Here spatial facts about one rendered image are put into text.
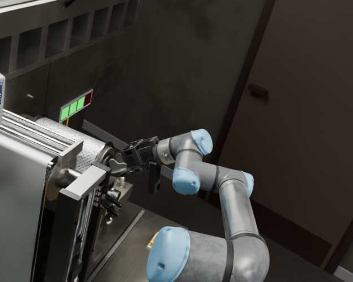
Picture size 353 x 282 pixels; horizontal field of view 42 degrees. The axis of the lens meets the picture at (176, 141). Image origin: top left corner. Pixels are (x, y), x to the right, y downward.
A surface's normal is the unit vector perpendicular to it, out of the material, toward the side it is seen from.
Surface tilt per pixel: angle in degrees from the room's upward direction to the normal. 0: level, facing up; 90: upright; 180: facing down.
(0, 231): 90
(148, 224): 0
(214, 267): 50
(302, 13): 90
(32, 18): 90
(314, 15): 90
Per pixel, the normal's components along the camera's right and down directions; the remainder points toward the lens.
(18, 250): -0.33, 0.39
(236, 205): -0.18, -0.91
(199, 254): 0.21, -0.52
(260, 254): 0.70, -0.55
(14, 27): 0.91, 0.38
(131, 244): 0.25, -0.84
